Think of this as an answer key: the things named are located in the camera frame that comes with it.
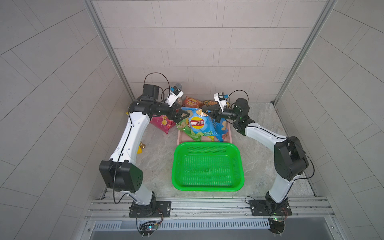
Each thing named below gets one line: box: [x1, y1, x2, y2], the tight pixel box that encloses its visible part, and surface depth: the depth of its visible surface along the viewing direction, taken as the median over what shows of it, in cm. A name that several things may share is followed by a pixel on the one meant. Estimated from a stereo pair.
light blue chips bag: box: [181, 107, 217, 137], surface depth 77 cm
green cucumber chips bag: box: [176, 116, 204, 142], surface depth 90 cm
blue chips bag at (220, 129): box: [212, 118, 229, 143], surface depth 88 cm
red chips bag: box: [182, 96, 205, 109], surface depth 111 cm
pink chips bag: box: [149, 115, 176, 135], surface depth 96 cm
